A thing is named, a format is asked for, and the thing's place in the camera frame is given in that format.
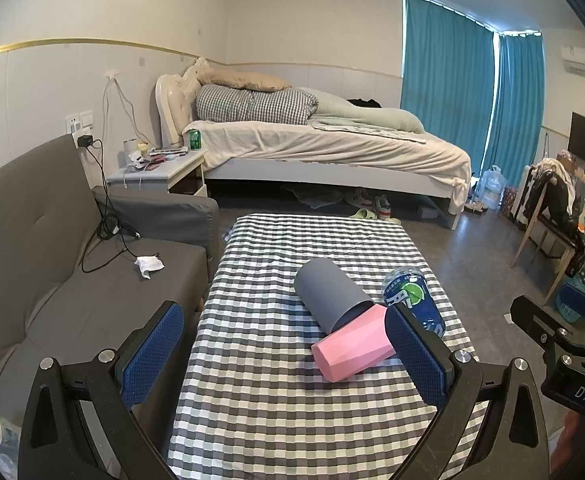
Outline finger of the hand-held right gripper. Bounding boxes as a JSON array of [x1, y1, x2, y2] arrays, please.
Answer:
[[510, 295, 575, 361]]

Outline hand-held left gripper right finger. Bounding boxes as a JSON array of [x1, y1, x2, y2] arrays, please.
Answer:
[[385, 304, 552, 480]]

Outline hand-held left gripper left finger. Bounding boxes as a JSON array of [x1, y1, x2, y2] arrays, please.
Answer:
[[16, 301, 186, 480]]

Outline pink cup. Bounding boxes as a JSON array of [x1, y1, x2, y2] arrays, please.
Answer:
[[311, 304, 398, 383]]

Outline person's right forearm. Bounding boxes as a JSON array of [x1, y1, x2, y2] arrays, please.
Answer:
[[549, 410, 581, 480]]

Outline grey cup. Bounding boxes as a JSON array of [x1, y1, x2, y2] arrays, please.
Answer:
[[293, 259, 375, 335]]

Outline blue storage basket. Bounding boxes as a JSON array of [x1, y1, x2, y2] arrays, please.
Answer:
[[556, 282, 585, 327]]

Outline blue label plastic bottle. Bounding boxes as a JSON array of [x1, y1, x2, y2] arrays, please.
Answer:
[[382, 267, 447, 339]]

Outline wooden chair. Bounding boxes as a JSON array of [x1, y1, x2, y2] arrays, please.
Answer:
[[511, 160, 585, 303]]

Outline crumpled white tissue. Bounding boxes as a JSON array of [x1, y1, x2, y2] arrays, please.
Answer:
[[135, 255, 166, 279]]

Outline clothes pile on chair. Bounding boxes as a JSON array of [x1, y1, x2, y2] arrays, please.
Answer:
[[522, 150, 585, 228]]

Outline checked tablecloth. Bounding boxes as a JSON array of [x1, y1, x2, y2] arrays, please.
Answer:
[[167, 214, 493, 480]]

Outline clear water jug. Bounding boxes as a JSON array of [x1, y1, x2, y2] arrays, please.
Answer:
[[475, 165, 507, 211]]

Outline grey sofa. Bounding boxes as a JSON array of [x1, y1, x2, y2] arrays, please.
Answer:
[[0, 132, 220, 461]]

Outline grey sneaker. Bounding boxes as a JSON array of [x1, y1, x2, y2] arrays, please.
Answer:
[[345, 187, 374, 207]]

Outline light blue nightstand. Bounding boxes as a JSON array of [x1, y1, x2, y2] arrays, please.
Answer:
[[106, 149, 209, 197]]

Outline white bed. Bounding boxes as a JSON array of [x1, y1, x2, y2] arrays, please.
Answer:
[[155, 58, 473, 231]]

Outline narrow teal curtain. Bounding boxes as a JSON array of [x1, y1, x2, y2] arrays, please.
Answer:
[[486, 34, 546, 181]]

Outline beige bed sheet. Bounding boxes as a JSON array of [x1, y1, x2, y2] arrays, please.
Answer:
[[182, 120, 473, 192]]

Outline pale green blanket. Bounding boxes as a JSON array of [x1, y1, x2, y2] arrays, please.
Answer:
[[297, 87, 426, 134]]

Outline wide teal curtain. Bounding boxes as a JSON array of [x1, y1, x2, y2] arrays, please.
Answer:
[[401, 0, 496, 173]]

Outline checkered pillow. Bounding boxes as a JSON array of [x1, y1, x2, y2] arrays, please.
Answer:
[[196, 85, 319, 124]]

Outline beige pillow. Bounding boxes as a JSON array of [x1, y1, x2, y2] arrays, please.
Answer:
[[196, 67, 292, 93]]

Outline black charger cable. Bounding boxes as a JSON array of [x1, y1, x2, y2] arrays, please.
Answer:
[[75, 137, 143, 273]]

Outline white wall socket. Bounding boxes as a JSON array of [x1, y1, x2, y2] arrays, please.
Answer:
[[65, 110, 94, 134]]

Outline white wall cable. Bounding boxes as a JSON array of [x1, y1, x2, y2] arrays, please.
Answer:
[[103, 64, 149, 147]]

